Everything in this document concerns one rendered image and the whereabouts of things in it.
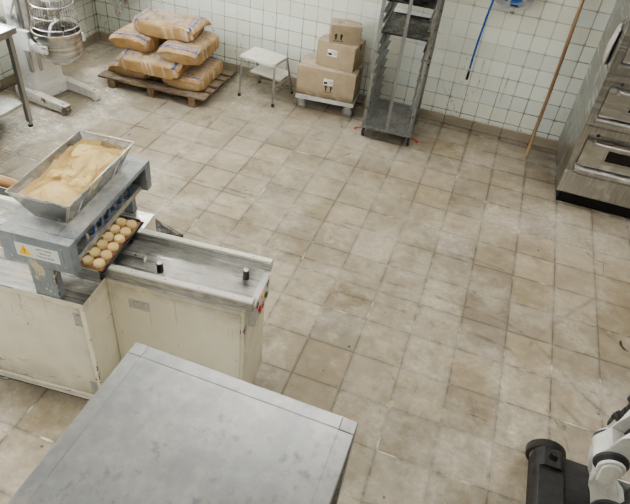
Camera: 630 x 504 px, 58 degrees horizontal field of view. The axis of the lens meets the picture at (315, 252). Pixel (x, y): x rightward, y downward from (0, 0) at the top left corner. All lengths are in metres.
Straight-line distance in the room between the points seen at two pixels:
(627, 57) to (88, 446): 4.56
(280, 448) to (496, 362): 2.88
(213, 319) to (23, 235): 0.88
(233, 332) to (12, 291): 1.02
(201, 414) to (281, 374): 2.36
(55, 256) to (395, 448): 1.97
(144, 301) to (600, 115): 3.79
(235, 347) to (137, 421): 1.74
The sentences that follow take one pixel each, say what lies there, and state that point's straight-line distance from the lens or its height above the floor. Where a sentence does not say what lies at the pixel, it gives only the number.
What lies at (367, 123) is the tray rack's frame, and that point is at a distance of 5.75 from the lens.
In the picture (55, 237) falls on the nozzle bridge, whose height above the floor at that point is 1.18.
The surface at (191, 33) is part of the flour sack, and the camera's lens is 6.12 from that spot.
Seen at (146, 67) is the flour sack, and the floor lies 0.32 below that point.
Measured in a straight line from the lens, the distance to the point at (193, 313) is 2.77.
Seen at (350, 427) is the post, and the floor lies 1.82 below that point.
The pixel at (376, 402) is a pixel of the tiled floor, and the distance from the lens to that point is 3.43.
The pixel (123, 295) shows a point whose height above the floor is 0.75.
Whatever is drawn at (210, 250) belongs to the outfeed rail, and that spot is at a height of 0.89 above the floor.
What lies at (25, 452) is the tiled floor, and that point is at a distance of 3.38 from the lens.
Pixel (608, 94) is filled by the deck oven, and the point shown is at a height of 1.04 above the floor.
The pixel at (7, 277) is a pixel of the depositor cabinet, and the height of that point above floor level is 0.84.
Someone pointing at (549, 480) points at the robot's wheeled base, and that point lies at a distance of 3.25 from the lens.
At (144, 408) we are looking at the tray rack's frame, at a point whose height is 1.82.
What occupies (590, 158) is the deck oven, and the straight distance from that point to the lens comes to 5.33.
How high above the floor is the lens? 2.76
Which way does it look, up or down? 40 degrees down
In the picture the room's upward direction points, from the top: 7 degrees clockwise
